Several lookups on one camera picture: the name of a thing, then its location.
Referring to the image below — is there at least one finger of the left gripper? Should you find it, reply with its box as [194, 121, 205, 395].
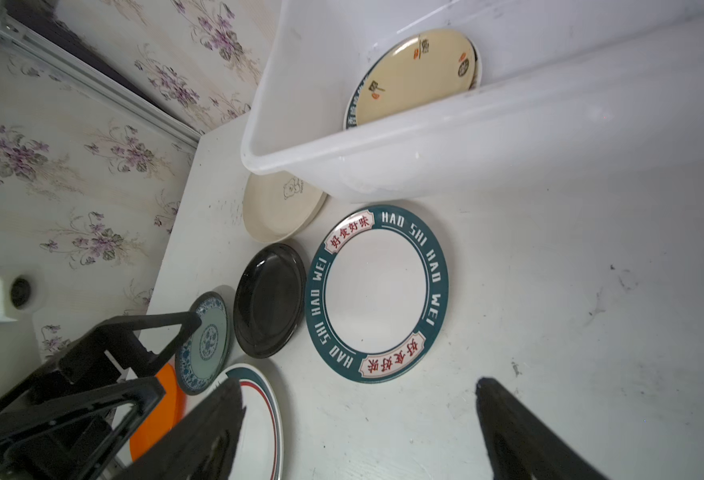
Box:
[0, 377, 165, 479]
[0, 311, 202, 414]

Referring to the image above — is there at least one white plate green lettered rim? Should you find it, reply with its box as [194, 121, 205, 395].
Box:
[305, 204, 450, 384]

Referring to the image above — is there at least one white plate green red rim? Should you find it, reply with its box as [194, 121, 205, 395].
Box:
[217, 363, 285, 480]

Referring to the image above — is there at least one orange plate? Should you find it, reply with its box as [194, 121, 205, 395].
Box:
[129, 363, 187, 460]

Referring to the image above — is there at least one white plastic bin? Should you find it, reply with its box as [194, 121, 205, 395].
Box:
[241, 1, 704, 202]

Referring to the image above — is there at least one yellow cream plate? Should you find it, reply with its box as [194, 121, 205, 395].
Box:
[344, 28, 479, 129]

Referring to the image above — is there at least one teal patterned plate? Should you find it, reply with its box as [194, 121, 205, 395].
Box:
[174, 291, 232, 396]

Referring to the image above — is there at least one aluminium frame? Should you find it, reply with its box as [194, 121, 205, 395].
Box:
[0, 1, 201, 148]

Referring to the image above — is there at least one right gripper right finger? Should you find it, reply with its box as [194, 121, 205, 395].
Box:
[476, 377, 605, 480]

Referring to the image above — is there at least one black plate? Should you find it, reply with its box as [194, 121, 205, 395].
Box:
[233, 243, 307, 359]

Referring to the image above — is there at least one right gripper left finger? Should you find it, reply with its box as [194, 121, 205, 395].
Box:
[118, 378, 246, 480]

